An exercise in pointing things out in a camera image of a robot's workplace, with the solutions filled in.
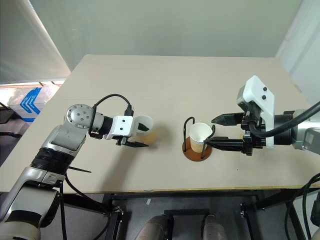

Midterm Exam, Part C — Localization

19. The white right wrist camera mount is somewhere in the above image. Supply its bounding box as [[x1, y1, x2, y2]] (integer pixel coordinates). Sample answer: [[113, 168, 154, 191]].
[[236, 75, 276, 148]]

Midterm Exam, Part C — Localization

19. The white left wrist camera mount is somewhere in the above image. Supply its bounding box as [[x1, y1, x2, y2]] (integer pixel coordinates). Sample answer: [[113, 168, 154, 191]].
[[103, 114, 141, 141]]

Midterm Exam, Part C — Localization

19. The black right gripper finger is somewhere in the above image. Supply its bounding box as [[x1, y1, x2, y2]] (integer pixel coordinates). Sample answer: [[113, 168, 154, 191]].
[[203, 136, 245, 151], [210, 112, 245, 127]]

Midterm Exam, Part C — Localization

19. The black cable tie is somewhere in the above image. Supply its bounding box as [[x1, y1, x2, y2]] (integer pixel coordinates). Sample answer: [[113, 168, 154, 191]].
[[68, 166, 93, 174]]

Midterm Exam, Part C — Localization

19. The black cable bundle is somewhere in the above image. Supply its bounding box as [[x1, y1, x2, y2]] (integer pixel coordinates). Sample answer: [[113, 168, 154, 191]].
[[284, 172, 320, 240]]

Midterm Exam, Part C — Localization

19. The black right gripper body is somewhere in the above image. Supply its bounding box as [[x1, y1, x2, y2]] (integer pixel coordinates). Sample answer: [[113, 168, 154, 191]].
[[239, 101, 267, 157]]

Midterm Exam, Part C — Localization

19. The black metal table frame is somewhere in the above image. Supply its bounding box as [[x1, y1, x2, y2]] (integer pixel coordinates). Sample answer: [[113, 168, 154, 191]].
[[59, 186, 320, 240]]

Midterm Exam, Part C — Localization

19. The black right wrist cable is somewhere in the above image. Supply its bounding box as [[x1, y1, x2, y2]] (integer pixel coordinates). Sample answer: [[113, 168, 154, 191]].
[[248, 99, 320, 138]]

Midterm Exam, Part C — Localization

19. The white paper cup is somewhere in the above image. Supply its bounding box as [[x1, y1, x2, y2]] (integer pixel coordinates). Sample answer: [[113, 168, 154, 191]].
[[189, 122, 212, 154], [134, 114, 157, 146]]

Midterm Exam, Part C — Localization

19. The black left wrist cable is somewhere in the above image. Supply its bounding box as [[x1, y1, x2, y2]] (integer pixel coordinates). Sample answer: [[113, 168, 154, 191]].
[[87, 93, 134, 139]]

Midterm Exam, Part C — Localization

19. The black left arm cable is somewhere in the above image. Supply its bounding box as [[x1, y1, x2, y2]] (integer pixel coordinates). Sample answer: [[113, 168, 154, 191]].
[[59, 172, 113, 240]]

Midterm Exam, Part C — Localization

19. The brown cup holder with wire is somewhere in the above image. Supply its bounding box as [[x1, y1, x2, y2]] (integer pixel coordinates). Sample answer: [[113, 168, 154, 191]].
[[181, 116, 217, 162]]

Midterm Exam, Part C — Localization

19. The blue and white box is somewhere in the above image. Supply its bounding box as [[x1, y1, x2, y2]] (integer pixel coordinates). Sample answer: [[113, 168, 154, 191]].
[[6, 86, 58, 124]]

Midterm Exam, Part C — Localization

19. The dark rounded shape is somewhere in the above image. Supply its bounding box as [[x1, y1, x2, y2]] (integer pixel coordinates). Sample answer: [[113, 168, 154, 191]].
[[136, 214, 173, 240]]

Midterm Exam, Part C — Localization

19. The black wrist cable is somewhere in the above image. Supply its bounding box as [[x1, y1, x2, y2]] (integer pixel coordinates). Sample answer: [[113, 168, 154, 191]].
[[248, 99, 320, 138], [87, 93, 134, 139]]

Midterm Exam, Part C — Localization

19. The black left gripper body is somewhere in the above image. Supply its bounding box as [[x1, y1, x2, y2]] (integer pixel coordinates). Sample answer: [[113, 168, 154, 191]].
[[115, 135, 129, 147]]

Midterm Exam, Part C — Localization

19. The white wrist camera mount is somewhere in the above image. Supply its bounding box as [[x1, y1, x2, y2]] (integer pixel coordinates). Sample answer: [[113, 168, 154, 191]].
[[103, 114, 141, 141], [236, 75, 276, 148]]

